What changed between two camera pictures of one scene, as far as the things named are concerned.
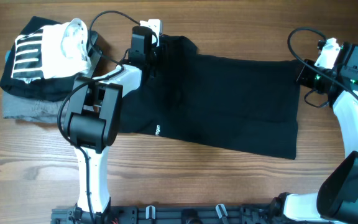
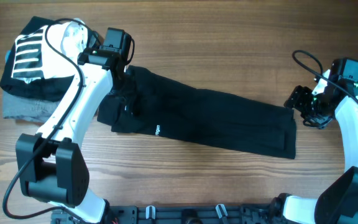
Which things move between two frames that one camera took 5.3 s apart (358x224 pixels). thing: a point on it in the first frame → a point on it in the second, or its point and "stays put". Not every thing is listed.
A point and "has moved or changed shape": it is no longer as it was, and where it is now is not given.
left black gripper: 165,56 → 123,89
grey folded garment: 45,111 stays put
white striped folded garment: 57,51 stays put
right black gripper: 302,77 → 298,100
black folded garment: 51,89 stays put
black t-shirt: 245,102 has moved or changed shape
